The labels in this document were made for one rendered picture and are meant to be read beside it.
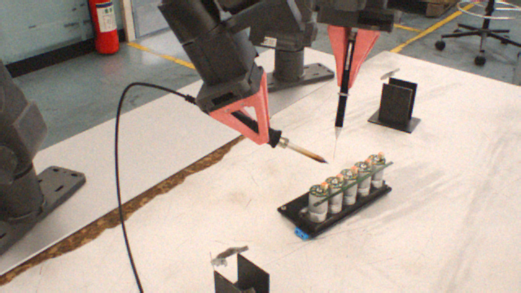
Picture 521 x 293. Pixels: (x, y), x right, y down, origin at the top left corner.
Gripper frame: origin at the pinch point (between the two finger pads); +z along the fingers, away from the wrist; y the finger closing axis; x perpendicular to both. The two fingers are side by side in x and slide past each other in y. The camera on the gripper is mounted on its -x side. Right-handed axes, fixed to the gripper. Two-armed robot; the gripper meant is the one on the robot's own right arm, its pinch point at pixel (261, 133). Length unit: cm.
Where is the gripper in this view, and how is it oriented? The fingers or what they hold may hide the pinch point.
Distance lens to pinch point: 61.1
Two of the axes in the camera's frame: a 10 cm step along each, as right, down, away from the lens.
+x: -8.8, 3.5, 3.2
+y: 1.0, -5.2, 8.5
